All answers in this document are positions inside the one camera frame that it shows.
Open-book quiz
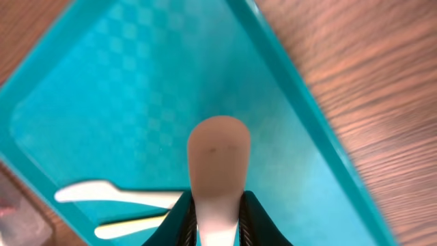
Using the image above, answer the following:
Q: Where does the clear plastic bin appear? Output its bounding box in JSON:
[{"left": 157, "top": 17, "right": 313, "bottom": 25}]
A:
[{"left": 1, "top": 174, "right": 53, "bottom": 246}]

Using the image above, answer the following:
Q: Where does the grey plastic knife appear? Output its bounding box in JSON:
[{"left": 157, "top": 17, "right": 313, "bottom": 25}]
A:
[{"left": 54, "top": 180, "right": 183, "bottom": 209}]

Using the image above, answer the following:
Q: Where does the teal plastic tray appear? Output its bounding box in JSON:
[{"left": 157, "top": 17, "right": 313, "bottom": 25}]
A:
[{"left": 1, "top": 0, "right": 396, "bottom": 245}]

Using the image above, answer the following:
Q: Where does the yellow plastic spoon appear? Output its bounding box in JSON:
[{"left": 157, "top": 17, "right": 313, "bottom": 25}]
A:
[{"left": 94, "top": 212, "right": 169, "bottom": 240}]

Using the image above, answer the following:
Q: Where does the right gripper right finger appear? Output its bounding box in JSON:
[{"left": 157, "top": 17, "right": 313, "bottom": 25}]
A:
[{"left": 238, "top": 191, "right": 293, "bottom": 246}]

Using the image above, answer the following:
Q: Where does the white plastic fork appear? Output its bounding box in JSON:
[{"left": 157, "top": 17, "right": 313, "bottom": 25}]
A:
[{"left": 187, "top": 115, "right": 251, "bottom": 245}]

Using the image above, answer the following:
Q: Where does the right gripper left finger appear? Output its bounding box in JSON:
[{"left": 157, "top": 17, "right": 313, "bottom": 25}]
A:
[{"left": 143, "top": 191, "right": 197, "bottom": 246}]

